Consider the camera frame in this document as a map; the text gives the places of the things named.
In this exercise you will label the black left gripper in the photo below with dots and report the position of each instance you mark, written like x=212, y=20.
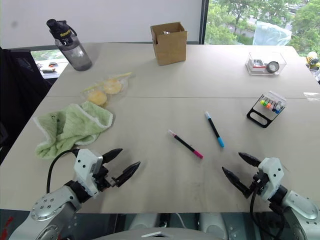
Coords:
x=102, y=178

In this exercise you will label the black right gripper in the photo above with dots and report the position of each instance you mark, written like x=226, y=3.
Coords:
x=258, y=183

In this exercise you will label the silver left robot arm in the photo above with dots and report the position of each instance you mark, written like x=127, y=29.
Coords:
x=50, y=207

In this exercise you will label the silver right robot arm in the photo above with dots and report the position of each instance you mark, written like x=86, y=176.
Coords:
x=300, y=207

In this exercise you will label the marker set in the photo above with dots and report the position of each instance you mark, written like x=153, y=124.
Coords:
x=257, y=116

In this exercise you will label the pink marker pen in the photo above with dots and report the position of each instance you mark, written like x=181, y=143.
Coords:
x=186, y=145

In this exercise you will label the brown cardboard box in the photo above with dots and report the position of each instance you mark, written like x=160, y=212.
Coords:
x=172, y=47

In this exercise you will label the green towel cloth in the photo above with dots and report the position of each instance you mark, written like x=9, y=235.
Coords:
x=70, y=127

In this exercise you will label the round yellow cake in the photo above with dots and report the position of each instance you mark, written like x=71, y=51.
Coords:
x=97, y=98
x=112, y=86

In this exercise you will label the grey robot torso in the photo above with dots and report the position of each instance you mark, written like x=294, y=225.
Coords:
x=162, y=225

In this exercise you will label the clear plastic bag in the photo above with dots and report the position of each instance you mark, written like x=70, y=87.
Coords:
x=120, y=81

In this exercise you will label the clear plastic container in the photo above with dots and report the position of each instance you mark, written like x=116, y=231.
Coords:
x=265, y=71

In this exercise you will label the grey tape roll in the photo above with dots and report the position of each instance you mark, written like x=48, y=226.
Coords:
x=273, y=67

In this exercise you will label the grey sports water bottle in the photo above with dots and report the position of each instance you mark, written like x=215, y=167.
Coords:
x=75, y=55

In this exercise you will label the small white orange object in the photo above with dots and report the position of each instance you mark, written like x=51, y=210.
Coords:
x=48, y=69

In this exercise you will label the yellow black object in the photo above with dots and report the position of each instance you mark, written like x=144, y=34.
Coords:
x=313, y=60

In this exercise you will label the light blue plastic sheet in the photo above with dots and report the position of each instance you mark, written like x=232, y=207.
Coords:
x=272, y=33

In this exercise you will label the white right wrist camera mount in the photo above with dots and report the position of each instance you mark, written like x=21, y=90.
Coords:
x=272, y=175

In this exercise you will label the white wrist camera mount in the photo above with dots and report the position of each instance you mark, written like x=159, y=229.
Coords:
x=85, y=170
x=272, y=175

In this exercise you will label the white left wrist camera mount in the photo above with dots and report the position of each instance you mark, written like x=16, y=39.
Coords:
x=85, y=170

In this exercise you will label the dark window frame post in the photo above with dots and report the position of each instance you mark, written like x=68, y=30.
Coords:
x=204, y=22

